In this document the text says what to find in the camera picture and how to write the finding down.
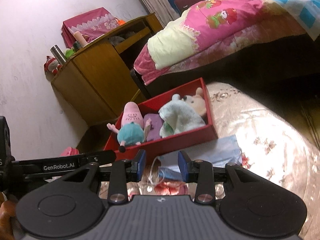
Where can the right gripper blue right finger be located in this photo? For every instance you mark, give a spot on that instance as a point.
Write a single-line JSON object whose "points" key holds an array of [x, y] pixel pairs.
{"points": [[200, 172]]}

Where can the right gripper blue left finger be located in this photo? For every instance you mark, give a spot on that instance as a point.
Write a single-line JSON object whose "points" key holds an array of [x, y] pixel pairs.
{"points": [[123, 172]]}

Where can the pink pig plush toy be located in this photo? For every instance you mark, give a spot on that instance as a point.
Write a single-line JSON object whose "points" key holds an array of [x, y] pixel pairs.
{"points": [[134, 130]]}

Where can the light green towel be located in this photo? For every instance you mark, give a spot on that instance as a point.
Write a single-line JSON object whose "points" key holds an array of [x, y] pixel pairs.
{"points": [[178, 117]]}

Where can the blue surgical face mask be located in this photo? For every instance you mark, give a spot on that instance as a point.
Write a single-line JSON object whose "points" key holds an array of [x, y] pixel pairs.
{"points": [[219, 152]]}

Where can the red rectangular storage box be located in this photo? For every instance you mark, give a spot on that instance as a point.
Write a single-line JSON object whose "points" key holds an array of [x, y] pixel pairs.
{"points": [[174, 142]]}

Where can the purple knitted cloth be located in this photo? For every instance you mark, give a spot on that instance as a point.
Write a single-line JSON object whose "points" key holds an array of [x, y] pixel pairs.
{"points": [[156, 124]]}

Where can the cream plush animal toy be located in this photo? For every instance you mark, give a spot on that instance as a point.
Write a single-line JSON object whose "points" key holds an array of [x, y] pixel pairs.
{"points": [[197, 102]]}

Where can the floral round table cover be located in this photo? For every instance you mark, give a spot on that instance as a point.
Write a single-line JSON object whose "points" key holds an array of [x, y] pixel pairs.
{"points": [[271, 147]]}

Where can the wooden bedside cabinet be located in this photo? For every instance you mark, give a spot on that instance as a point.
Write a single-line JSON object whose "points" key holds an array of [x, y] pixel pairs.
{"points": [[99, 79]]}

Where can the red santa figurine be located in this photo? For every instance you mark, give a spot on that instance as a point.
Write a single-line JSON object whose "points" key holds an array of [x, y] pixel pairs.
{"points": [[52, 65]]}

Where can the stainless steel thermos bottle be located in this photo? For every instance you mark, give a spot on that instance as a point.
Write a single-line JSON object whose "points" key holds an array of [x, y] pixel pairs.
{"points": [[58, 54]]}

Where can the pink floral quilt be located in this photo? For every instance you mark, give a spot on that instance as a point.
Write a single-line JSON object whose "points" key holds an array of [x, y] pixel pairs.
{"points": [[211, 30]]}

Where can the pink folded fabric bag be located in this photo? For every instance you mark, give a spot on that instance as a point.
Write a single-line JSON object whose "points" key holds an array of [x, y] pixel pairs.
{"points": [[91, 24]]}

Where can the blue checkered blanket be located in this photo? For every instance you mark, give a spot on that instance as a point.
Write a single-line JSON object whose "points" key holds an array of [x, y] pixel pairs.
{"points": [[295, 2]]}

